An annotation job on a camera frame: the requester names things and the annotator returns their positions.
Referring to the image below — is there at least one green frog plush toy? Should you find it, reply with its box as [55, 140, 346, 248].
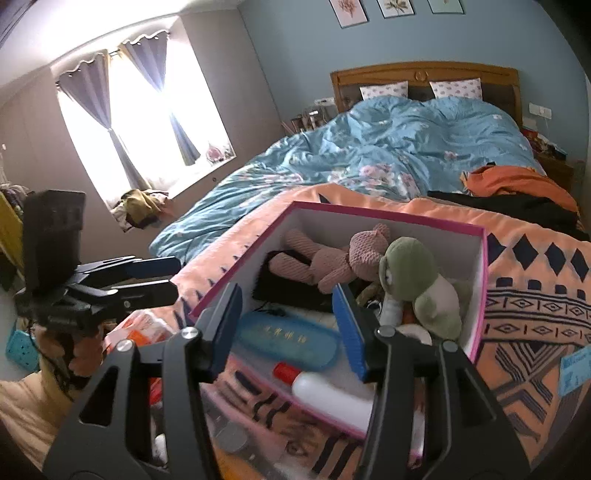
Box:
[379, 237, 473, 340]

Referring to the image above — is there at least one watch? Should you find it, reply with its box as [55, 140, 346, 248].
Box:
[201, 393, 286, 479]

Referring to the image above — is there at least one pink knitted bunny plush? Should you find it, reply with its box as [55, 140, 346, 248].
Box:
[269, 223, 391, 294]

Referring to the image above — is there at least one person's left hand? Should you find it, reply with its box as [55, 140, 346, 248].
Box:
[32, 325, 104, 378]

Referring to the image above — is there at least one orange snack package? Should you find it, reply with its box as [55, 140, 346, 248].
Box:
[103, 310, 174, 353]

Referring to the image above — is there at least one white bottle in basket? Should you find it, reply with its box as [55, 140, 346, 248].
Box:
[379, 294, 404, 328]

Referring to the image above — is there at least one clothes pile on windowsill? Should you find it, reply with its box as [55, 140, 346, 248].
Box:
[110, 189, 174, 232]

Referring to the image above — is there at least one white bottle red cap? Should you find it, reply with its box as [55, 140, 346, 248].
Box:
[273, 362, 374, 434]

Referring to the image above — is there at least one teal plastic basket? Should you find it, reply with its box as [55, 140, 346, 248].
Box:
[5, 330, 39, 373]

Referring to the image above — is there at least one blue glasses case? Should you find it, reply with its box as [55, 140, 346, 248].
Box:
[235, 311, 341, 371]

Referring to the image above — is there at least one pink cardboard storage box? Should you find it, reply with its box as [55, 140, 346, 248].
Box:
[194, 202, 503, 465]

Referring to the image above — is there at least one black cloth in box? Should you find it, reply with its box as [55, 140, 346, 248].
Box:
[252, 250, 332, 313]

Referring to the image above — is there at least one orange patterned blanket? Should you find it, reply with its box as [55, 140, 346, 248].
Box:
[103, 182, 591, 480]

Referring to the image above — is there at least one blue paper card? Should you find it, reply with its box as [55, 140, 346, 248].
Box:
[558, 346, 591, 397]

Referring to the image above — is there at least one left purple curtain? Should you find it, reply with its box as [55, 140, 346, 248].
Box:
[57, 51, 150, 190]

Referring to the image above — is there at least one purple curtain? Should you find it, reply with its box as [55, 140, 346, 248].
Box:
[57, 51, 150, 190]
[119, 30, 200, 166]

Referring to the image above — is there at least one blue floral duvet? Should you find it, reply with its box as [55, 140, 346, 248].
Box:
[148, 96, 543, 263]

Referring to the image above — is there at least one right purple curtain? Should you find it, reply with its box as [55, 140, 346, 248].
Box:
[119, 30, 200, 166]

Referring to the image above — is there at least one left polka dot pillow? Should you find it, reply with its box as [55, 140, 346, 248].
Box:
[360, 81, 409, 100]

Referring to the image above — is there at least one polka dot pillow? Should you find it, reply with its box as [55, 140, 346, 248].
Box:
[430, 78, 483, 100]
[360, 81, 409, 100]

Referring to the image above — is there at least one right polka dot pillow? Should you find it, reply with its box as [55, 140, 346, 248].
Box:
[430, 78, 483, 100]

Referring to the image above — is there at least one wooden bed headboard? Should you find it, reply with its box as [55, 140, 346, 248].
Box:
[331, 61, 523, 127]

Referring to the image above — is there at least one left framed flower picture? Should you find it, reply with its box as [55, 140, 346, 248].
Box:
[329, 0, 369, 28]

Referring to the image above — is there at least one framed flower picture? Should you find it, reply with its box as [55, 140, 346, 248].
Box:
[329, 0, 369, 28]
[378, 0, 415, 18]

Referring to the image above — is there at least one middle framed flower picture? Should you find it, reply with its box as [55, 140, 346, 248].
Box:
[378, 0, 415, 18]

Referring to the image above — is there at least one right framed leaf picture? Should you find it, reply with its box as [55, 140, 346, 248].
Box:
[428, 0, 465, 15]

